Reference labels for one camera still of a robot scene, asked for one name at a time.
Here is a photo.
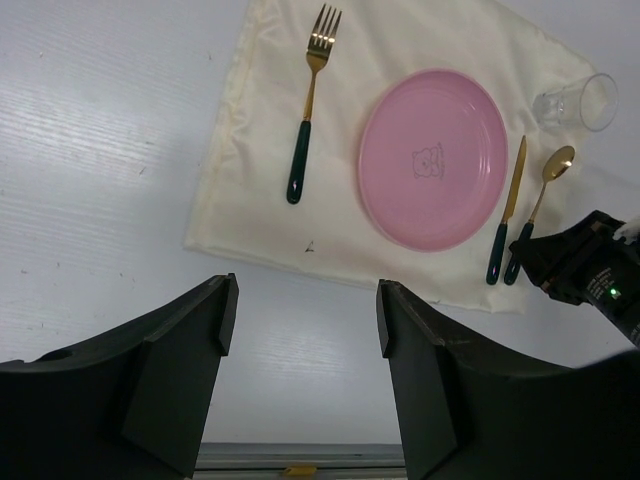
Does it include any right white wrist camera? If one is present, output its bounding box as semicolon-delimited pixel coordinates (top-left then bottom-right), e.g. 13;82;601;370
613;217;640;245

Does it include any gold knife green handle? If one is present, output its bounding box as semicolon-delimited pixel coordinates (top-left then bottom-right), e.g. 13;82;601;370
485;136;528;285

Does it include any pink plate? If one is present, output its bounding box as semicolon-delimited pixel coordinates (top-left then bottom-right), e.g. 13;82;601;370
357;69;509;252

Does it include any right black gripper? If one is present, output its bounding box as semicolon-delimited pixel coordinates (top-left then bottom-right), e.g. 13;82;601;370
509;210;639;346

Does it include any clear drinking glass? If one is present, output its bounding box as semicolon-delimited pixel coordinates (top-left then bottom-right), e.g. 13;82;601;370
533;73;619;132

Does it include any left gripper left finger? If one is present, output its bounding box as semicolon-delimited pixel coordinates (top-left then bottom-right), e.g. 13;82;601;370
1;274;239;479

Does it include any front aluminium rail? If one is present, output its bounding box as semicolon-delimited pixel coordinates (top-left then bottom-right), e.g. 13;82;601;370
193;443;407;479

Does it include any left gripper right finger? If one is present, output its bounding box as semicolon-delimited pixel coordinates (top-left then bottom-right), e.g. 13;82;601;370
376;280;639;479

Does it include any cream cloth placemat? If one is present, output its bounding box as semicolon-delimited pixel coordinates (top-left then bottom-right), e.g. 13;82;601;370
185;1;595;313

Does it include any gold fork green handle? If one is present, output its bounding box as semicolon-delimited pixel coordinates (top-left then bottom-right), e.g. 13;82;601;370
286;4;342;205

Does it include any gold spoon green handle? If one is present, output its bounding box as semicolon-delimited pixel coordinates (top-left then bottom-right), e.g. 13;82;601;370
503;145;576;285

